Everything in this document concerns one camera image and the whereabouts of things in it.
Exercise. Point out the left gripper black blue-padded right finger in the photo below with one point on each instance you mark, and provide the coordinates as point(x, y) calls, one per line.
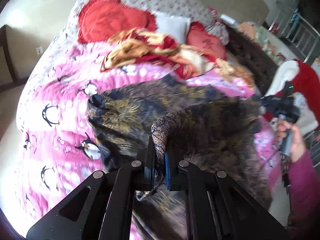
point(216, 206)

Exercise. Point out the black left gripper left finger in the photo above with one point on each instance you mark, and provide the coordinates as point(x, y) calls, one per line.
point(101, 206)

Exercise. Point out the dark floral patterned garment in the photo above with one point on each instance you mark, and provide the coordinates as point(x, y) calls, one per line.
point(211, 130)

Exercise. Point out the magenta right sleeve forearm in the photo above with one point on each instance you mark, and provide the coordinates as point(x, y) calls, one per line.
point(304, 195)

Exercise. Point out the right hand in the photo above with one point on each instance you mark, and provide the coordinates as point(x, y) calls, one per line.
point(298, 147)

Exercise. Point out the white ornate chair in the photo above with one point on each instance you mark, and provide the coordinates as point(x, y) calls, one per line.
point(292, 92)

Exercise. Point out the red cloth on chair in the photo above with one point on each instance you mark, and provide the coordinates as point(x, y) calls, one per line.
point(306, 84)

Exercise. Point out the metal stair railing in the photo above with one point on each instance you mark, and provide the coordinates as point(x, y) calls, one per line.
point(296, 32)

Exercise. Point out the pink penguin blanket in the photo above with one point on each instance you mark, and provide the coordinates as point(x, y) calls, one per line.
point(60, 149)

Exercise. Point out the small red heart pillow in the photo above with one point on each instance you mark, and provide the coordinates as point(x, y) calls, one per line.
point(197, 36)

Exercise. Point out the white square pillow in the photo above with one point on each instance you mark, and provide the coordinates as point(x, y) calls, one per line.
point(175, 26)

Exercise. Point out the red and gold quilt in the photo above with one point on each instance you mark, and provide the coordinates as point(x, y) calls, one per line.
point(137, 46)

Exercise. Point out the floral white pillow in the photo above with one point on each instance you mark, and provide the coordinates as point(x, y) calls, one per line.
point(193, 9)

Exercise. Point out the large red heart pillow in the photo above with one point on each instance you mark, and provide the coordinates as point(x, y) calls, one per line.
point(101, 19)

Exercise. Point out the dark wooden side table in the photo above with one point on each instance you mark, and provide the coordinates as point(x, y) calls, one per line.
point(11, 68)

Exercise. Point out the wall power socket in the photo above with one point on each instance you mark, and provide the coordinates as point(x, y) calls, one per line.
point(39, 50)

